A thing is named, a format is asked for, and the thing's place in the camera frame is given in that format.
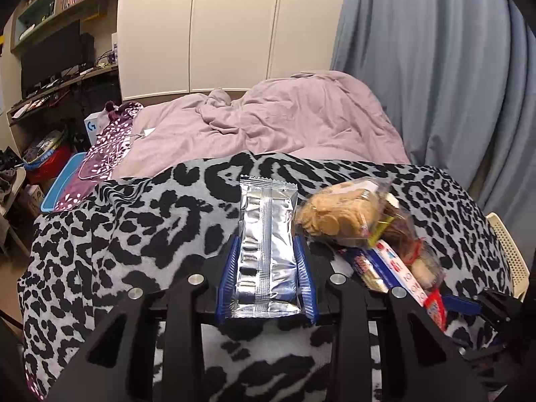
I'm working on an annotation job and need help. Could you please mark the red plastic basin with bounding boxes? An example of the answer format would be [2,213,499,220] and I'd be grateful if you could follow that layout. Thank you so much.
[26,143,72,184]

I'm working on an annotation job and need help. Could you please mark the blue white wafer pack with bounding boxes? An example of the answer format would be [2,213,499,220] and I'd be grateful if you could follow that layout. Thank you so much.
[340,240,428,306]

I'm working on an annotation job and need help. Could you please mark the silver foil snack pack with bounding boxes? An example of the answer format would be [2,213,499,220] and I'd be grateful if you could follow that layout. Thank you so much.
[231,176,301,319]

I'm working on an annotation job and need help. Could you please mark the white logitech box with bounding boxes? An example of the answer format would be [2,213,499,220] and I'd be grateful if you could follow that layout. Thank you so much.
[83,110,109,145]

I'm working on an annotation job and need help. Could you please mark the blue-grey curtain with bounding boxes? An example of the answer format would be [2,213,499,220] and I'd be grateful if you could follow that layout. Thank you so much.
[332,0,535,258]

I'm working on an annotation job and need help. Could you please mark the cream wardrobe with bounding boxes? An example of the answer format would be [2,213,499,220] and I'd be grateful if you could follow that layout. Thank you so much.
[117,0,342,100]

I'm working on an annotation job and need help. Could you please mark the purple white patterned cloth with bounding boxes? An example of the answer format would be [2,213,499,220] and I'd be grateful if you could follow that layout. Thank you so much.
[53,102,143,212]

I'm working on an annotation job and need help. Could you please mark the clear bag of round biscuits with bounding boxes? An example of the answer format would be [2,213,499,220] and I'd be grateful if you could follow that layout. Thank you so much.
[293,177,391,249]

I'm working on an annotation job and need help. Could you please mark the cream perforated plastic basket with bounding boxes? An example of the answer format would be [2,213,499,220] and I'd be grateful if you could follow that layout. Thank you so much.
[486,212,530,301]

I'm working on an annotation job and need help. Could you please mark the black computer monitor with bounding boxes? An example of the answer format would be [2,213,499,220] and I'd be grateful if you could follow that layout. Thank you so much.
[21,21,95,97]

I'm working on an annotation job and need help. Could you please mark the light blue plastic tray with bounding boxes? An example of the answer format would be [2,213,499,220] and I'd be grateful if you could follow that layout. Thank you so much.
[40,152,85,213]

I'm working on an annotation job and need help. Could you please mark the leopard print blanket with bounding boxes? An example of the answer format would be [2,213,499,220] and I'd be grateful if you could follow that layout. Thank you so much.
[17,151,513,401]

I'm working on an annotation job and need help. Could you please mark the pink duvet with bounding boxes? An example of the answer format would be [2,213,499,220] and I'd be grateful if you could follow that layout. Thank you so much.
[113,71,410,179]

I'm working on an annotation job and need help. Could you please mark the red clear cookie packet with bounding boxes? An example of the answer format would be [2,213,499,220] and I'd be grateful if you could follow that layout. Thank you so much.
[383,193,446,331]

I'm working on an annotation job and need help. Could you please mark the wooden shelf desk unit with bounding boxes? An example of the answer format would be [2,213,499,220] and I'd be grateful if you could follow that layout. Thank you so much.
[1,0,121,153]

